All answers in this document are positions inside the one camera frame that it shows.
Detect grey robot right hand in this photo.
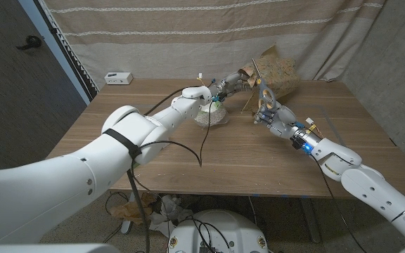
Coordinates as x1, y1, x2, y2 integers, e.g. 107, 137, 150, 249
252, 103, 322, 151

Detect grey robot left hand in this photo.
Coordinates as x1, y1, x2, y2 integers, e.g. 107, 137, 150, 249
211, 72, 256, 103

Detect orange handled scissors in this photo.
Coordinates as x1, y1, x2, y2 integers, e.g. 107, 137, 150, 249
251, 58, 277, 112

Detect floral patterned cloth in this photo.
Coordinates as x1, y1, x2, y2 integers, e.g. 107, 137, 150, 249
239, 44, 301, 114

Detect crumpled white paper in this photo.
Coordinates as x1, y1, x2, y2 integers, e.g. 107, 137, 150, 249
148, 195, 195, 239

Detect crumpled brown paper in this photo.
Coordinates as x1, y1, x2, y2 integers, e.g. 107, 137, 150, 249
109, 192, 157, 226

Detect bag of white candies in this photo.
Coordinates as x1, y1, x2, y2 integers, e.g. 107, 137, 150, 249
193, 103, 230, 128

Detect beige striped curtain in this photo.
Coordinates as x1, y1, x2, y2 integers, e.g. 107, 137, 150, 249
42, 0, 388, 91

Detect grey table leg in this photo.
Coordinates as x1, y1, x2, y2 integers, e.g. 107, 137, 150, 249
299, 196, 323, 244

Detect white power strip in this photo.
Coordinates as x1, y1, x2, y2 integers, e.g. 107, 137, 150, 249
104, 72, 134, 86

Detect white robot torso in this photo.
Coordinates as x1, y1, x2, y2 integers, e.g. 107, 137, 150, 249
166, 209, 269, 253

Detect white table leg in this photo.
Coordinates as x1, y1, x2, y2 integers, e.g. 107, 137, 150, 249
120, 191, 136, 235

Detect dark wooden door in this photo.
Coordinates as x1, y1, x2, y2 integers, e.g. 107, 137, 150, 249
0, 0, 88, 171

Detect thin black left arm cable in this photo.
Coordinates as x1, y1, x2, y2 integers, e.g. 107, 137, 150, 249
137, 100, 214, 168

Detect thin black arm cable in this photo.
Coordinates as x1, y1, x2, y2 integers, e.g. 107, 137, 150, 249
137, 100, 214, 168
309, 154, 368, 253

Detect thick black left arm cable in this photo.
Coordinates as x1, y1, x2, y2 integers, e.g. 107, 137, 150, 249
144, 86, 203, 116

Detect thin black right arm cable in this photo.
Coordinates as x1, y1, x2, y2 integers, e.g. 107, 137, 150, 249
309, 154, 368, 253

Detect black torso cables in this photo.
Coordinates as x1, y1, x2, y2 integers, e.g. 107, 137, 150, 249
186, 216, 232, 253

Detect black curtain frame pole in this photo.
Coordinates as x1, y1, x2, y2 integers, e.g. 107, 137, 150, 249
33, 0, 100, 103

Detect black door handle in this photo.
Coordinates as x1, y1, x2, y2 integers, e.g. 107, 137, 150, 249
15, 34, 43, 51

